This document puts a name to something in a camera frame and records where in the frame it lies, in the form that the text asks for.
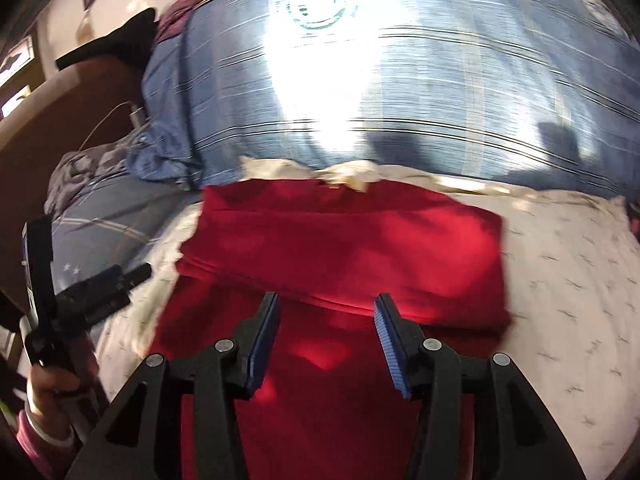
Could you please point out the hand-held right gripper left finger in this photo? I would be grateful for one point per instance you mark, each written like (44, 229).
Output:
(262, 340)

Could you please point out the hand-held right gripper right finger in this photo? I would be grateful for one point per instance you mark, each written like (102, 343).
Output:
(392, 345)

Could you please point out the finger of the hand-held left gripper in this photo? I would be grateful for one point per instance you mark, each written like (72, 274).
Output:
(107, 275)
(102, 310)

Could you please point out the red garment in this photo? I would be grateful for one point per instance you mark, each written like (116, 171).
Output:
(350, 240)

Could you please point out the person's left hand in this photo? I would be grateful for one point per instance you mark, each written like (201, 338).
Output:
(47, 395)

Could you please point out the grey-blue star-print blanket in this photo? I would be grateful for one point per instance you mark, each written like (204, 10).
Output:
(100, 220)

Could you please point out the grey-purple crumpled cloth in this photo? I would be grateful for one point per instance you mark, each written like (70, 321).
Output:
(85, 165)

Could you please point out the white charger plug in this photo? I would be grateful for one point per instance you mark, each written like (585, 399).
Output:
(136, 115)

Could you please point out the brown headboard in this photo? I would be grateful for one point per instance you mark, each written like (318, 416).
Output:
(65, 105)

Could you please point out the cream leaf-print bed sheet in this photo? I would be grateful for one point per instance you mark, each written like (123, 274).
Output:
(560, 285)

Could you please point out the black cloth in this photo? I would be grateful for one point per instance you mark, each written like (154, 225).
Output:
(130, 35)

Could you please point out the blue plaid duvet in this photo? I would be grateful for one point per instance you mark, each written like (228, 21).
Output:
(450, 85)

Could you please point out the maroon patterned cloth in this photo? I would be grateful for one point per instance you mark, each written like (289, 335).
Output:
(185, 10)

